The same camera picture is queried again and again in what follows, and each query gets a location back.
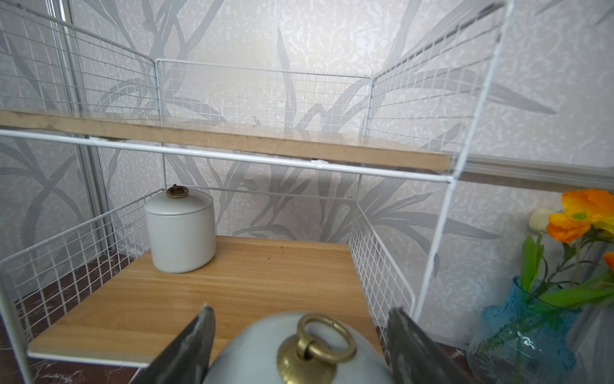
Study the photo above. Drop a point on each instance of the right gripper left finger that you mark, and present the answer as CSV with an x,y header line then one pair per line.
x,y
186,358

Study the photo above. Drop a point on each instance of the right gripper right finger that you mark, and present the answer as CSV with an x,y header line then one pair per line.
x,y
414,357

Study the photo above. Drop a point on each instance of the white canister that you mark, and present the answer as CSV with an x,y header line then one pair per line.
x,y
298,347
181,227

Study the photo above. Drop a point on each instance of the white wire shelf rack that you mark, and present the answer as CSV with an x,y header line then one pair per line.
x,y
331,191

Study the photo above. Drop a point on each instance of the blue glass vase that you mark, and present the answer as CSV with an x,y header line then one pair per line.
x,y
523,340

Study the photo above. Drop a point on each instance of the orange yellow artificial flowers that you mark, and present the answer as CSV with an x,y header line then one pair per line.
x,y
586,219

